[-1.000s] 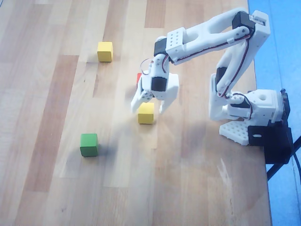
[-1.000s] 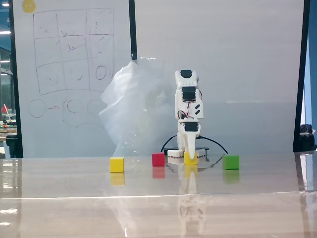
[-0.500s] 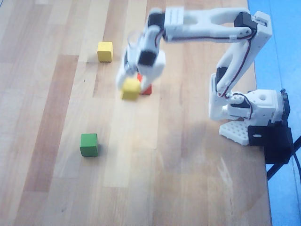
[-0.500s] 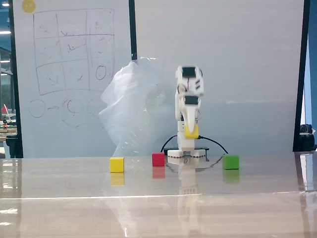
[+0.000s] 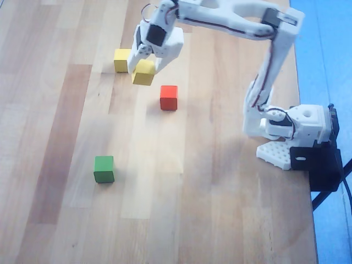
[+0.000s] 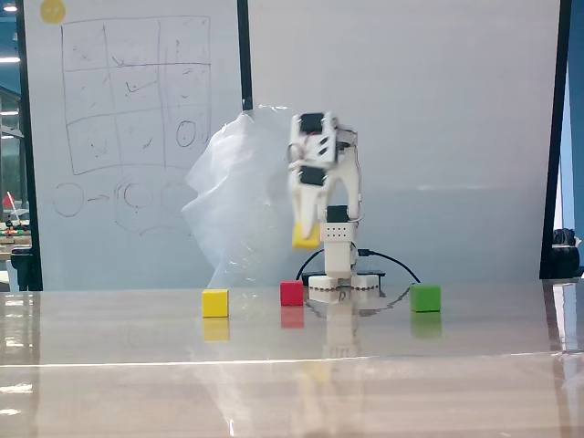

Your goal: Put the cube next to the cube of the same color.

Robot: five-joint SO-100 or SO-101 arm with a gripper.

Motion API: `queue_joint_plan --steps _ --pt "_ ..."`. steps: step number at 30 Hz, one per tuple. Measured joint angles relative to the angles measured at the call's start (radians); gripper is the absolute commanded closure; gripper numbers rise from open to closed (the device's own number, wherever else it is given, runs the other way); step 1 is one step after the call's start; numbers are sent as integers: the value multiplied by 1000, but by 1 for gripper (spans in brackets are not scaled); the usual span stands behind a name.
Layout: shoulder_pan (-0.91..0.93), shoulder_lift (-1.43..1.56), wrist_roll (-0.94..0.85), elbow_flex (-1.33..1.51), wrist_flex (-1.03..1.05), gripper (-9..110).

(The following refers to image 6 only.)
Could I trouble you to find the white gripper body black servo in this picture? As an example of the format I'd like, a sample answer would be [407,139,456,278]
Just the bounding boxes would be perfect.
[287,162,332,195]

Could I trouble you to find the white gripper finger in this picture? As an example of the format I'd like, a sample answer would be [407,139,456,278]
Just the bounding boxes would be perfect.
[294,190,315,230]
[308,188,329,239]

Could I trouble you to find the yellow wooden cube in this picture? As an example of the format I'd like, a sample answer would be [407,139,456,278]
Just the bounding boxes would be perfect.
[202,288,230,318]
[291,222,322,251]

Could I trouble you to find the red wooden cube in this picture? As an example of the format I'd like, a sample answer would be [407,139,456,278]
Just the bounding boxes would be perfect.
[279,280,305,308]

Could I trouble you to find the green wooden cube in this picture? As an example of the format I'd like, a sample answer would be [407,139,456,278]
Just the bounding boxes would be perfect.
[410,284,443,314]

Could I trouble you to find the clear plastic bag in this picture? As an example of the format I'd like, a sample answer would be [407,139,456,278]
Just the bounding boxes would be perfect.
[181,104,329,290]

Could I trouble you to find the blank whiteboard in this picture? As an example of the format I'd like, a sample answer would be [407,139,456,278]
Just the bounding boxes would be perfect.
[236,0,574,281]

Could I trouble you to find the whiteboard with marker grid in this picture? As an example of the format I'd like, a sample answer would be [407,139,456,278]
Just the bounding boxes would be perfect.
[16,0,253,292]

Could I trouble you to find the small red flag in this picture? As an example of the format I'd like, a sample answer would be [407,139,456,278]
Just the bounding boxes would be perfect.
[1,191,22,225]

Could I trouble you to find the yellow round magnet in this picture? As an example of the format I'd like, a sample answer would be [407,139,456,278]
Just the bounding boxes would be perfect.
[39,0,68,25]

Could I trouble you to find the black power cable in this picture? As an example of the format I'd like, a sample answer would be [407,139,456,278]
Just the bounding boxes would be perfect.
[295,248,329,281]

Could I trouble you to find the black usb cable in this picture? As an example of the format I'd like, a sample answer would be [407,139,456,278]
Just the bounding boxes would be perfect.
[358,248,422,287]

